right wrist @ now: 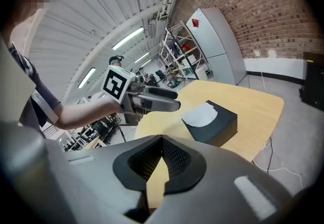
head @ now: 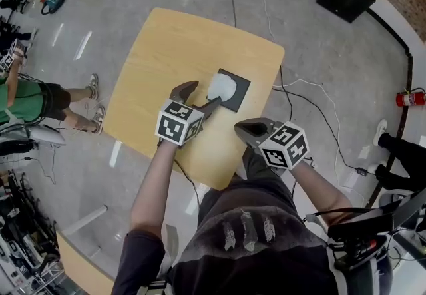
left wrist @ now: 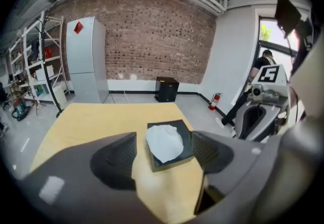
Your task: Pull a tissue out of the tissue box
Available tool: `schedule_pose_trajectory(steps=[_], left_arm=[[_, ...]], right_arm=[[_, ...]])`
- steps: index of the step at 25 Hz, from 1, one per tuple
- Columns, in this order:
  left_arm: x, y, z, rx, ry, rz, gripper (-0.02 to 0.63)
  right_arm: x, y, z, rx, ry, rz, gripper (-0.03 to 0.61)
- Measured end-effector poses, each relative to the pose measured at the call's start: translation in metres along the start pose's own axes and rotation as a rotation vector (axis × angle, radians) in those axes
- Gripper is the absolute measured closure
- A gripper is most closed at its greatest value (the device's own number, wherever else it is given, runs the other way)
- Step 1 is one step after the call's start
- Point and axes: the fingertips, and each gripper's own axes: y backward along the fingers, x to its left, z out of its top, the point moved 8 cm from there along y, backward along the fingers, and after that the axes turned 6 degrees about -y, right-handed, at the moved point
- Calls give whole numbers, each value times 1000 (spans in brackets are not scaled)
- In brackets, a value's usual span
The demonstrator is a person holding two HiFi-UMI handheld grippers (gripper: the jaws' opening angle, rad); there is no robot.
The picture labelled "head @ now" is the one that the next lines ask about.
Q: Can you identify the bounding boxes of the black tissue box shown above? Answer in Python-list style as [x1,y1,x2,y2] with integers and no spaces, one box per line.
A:
[205,68,252,113]

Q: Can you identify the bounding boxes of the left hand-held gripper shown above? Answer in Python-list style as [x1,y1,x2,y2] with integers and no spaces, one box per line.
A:
[154,80,222,147]

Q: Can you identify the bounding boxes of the white tissue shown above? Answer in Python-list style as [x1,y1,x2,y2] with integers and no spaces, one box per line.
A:
[206,73,240,102]

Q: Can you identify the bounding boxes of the person's dark trousers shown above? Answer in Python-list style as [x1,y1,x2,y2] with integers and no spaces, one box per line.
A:
[198,145,299,231]

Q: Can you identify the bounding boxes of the white backpack strap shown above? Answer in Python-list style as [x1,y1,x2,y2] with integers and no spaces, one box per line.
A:
[325,240,379,295]
[164,222,181,270]

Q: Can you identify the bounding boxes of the wooden table with white legs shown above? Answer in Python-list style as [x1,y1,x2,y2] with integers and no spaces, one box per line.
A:
[55,204,116,295]

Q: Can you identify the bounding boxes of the person's dark printed t-shirt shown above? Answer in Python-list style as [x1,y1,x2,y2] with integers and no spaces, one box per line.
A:
[111,205,340,295]

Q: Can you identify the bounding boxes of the black backpack equipment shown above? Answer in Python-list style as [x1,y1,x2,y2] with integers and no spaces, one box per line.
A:
[327,188,426,271]

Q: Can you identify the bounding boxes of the person's right forearm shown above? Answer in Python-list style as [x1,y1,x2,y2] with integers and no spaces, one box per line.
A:
[288,157,354,226]

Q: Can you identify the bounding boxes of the group of black office chairs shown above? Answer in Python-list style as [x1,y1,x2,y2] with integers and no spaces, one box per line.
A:
[0,166,64,295]

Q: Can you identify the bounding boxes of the red fire extinguisher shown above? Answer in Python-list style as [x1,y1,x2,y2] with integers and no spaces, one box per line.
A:
[395,87,426,108]

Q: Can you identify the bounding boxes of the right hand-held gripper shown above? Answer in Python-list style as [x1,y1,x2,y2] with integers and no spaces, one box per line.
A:
[234,117,314,174]

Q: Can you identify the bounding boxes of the black cable with adapter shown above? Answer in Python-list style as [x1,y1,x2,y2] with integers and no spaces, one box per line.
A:
[271,65,369,176]

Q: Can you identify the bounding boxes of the person's left forearm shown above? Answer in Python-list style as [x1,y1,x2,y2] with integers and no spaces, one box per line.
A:
[128,140,178,240]

